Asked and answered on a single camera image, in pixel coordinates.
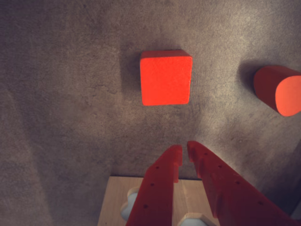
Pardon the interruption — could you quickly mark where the red rounded triangular block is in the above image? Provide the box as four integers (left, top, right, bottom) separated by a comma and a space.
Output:
253, 65, 301, 117

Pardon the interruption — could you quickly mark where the red wooden cube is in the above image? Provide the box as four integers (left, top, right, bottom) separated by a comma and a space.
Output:
140, 49, 193, 106

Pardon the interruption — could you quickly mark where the wooden shape sorter box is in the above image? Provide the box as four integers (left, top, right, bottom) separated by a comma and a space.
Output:
97, 176, 222, 226

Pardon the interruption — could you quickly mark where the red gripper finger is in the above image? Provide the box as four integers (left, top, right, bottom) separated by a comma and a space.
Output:
187, 140, 295, 226
126, 145, 183, 226

